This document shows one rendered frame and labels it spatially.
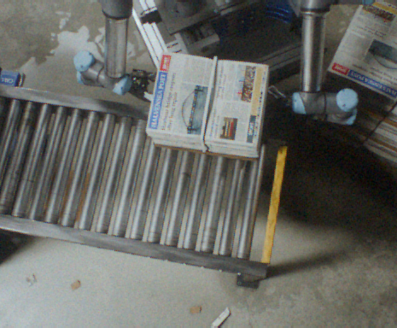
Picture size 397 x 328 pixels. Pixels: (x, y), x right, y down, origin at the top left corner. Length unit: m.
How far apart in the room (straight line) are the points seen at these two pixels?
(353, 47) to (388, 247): 1.12
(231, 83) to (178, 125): 0.23
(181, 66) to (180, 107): 0.14
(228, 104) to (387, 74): 0.66
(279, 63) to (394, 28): 0.74
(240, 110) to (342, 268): 1.25
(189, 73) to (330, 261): 1.34
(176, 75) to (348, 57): 0.69
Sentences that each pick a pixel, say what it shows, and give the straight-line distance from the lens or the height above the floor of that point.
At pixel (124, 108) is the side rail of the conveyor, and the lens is 1.93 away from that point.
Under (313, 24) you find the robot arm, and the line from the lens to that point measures 1.69.
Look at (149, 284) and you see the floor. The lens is 2.59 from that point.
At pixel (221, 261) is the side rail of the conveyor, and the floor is 0.80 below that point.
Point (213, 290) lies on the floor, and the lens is 2.57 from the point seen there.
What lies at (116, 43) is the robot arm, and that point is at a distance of 1.67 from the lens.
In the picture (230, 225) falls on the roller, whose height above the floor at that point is 0.80.
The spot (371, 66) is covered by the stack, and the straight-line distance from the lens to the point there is 2.00.
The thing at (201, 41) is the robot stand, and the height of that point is 0.77.
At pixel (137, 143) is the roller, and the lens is 1.87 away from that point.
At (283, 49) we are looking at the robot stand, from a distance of 2.65.
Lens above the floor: 2.57
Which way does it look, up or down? 75 degrees down
